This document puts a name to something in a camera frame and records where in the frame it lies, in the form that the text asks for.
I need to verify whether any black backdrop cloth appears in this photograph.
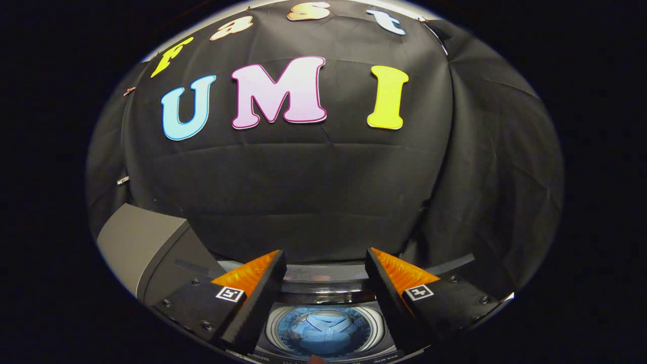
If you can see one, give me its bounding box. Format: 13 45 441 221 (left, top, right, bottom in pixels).
85 0 565 299

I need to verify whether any dark grey washing machine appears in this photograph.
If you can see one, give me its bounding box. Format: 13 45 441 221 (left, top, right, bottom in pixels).
217 254 478 363

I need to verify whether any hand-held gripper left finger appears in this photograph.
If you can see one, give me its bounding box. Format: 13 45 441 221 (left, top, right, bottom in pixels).
151 249 288 355

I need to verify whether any light blue polo shirt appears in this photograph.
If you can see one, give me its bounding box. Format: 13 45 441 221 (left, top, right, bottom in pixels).
289 307 373 356

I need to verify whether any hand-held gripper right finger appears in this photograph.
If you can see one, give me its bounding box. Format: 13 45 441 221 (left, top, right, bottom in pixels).
365 247 502 355

